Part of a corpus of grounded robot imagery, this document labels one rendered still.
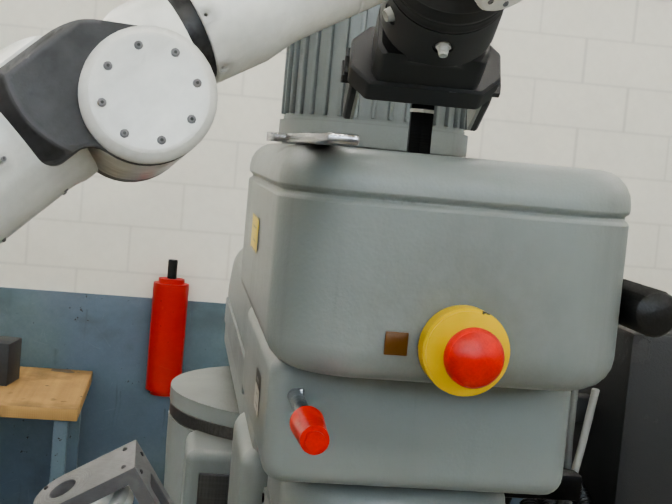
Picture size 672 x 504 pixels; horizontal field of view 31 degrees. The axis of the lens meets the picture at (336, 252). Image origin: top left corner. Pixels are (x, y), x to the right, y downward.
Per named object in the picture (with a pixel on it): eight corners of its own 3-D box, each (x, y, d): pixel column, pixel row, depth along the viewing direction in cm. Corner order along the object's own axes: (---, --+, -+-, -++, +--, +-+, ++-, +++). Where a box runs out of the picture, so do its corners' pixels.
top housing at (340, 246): (637, 402, 84) (663, 175, 83) (266, 378, 81) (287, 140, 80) (476, 309, 131) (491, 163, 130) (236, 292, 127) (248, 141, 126)
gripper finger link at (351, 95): (354, 94, 103) (362, 52, 98) (352, 126, 102) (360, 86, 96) (335, 92, 103) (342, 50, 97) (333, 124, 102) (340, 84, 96)
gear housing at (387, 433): (569, 501, 94) (582, 375, 94) (259, 484, 91) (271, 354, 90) (469, 407, 128) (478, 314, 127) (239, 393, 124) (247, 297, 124)
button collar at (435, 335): (506, 399, 81) (515, 311, 81) (419, 394, 80) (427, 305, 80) (498, 393, 83) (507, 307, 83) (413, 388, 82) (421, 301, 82)
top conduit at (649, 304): (677, 339, 87) (682, 292, 87) (622, 335, 87) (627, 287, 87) (510, 272, 132) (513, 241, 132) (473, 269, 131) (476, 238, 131)
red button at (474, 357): (505, 393, 78) (511, 332, 78) (444, 389, 77) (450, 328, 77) (492, 383, 81) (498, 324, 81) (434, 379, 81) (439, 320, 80)
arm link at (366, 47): (341, 121, 95) (358, 33, 84) (346, 21, 99) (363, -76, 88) (498, 136, 95) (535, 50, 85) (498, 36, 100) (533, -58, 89)
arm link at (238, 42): (292, -60, 82) (28, 52, 77) (330, -109, 72) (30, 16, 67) (358, 82, 83) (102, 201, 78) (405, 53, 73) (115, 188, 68)
